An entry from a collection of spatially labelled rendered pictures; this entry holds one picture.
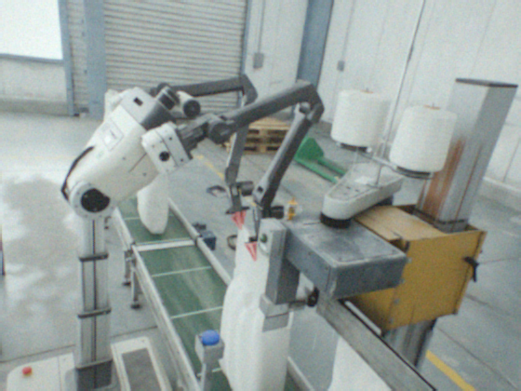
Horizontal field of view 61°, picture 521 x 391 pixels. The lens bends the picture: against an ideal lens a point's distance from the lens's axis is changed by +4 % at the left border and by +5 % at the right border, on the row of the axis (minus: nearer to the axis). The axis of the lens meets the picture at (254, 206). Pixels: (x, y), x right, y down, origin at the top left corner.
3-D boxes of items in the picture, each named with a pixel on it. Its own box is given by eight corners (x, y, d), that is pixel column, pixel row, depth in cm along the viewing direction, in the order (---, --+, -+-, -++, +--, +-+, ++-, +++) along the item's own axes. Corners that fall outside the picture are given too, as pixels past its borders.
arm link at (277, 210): (253, 188, 165) (264, 197, 158) (278, 186, 170) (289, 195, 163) (249, 215, 169) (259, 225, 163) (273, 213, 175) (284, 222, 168)
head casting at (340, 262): (262, 292, 135) (275, 207, 124) (325, 281, 146) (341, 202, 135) (316, 358, 111) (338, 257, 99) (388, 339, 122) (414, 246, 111)
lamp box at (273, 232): (257, 246, 126) (260, 219, 123) (270, 244, 128) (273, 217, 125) (269, 258, 120) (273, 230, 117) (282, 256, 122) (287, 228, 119)
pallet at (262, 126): (211, 123, 731) (212, 114, 726) (274, 125, 779) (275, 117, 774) (228, 136, 663) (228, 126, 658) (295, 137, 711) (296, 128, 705)
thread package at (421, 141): (376, 159, 124) (392, 101, 118) (412, 157, 131) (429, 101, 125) (415, 176, 112) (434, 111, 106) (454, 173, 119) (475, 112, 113)
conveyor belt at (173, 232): (90, 160, 471) (90, 153, 468) (127, 160, 489) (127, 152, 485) (137, 258, 293) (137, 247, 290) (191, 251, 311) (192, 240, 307)
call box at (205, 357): (193, 348, 149) (195, 334, 147) (215, 343, 153) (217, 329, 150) (202, 364, 143) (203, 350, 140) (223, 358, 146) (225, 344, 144)
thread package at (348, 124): (320, 137, 146) (329, 85, 139) (357, 137, 153) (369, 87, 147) (350, 151, 132) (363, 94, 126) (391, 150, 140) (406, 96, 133)
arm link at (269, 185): (300, 94, 157) (317, 101, 149) (311, 101, 160) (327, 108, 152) (247, 195, 166) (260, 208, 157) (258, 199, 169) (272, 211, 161)
